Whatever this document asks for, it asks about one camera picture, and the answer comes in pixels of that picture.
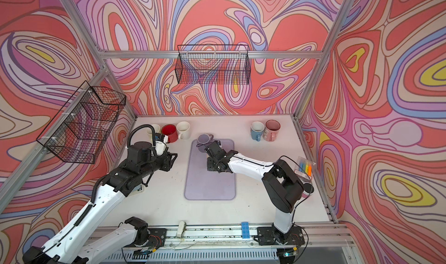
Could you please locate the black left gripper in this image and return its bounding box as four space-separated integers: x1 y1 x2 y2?
138 150 179 180

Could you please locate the lavender mug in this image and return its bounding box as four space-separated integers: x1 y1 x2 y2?
196 133 214 153

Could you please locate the red mug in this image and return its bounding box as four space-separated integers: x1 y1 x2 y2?
161 124 178 143

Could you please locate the light green mug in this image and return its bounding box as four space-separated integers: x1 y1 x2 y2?
146 124 161 136

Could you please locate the white mug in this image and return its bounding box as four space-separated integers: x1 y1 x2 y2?
176 121 191 140

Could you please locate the blue floral mug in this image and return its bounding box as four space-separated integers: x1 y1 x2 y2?
250 121 265 142

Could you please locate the pink cartoon mug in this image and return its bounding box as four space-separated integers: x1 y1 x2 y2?
263 119 281 142

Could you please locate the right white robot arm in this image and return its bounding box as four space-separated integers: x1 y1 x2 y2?
204 141 314 247

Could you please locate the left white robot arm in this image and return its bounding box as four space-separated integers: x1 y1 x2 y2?
23 125 178 264

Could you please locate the lavender plastic tray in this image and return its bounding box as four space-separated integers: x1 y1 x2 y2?
184 140 236 201

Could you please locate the blue toy brick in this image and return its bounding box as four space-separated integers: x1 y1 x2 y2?
240 222 250 240

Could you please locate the box of coloured markers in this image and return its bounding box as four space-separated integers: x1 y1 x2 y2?
296 157 316 181

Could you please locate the white clip on rail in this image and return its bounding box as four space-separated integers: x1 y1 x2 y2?
176 221 187 238

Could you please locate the left black wire basket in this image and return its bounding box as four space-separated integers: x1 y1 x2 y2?
36 82 127 164

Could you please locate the black wire basket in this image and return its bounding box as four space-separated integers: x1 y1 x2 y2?
36 82 127 164
175 44 251 85

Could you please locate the back black wire basket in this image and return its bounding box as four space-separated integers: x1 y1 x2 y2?
175 44 251 85

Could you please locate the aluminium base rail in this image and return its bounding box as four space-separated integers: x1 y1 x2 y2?
101 223 362 264

